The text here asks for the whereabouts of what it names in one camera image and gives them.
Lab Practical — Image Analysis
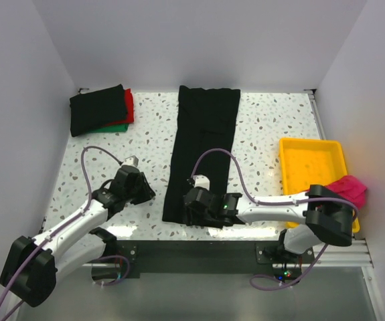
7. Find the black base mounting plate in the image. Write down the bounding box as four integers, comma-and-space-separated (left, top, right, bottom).
90, 239, 313, 280

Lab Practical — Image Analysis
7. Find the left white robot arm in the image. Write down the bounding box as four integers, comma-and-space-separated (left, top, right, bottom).
0, 165, 155, 307

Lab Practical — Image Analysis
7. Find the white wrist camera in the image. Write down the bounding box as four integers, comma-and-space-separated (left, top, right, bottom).
188, 175, 210, 190
122, 155, 139, 167

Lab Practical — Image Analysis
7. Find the yellow plastic tray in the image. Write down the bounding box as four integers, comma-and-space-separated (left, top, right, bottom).
279, 137, 361, 232

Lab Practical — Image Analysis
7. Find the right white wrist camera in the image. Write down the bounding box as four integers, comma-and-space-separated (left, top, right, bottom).
188, 175, 210, 190

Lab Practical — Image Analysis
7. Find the folded green t shirt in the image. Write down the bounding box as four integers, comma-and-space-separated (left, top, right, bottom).
91, 124, 129, 133

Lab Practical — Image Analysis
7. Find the folded black t shirt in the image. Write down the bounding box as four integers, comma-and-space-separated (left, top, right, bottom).
70, 84, 128, 137

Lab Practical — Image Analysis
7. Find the black t shirt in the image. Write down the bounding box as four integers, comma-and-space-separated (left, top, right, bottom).
70, 84, 128, 137
162, 86, 240, 227

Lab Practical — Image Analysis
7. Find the crumpled pink t shirt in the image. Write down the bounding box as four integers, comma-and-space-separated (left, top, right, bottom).
325, 175, 368, 209

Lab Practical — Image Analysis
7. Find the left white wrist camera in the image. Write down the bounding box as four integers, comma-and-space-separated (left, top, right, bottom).
122, 155, 139, 167

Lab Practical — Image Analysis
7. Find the aluminium frame rail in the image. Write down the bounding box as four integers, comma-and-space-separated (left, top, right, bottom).
313, 240, 385, 320

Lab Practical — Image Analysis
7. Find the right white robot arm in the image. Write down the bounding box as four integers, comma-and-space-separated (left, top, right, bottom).
183, 185, 358, 263

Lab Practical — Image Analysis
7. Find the folded red t shirt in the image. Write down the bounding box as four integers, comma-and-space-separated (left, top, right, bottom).
105, 88, 134, 127

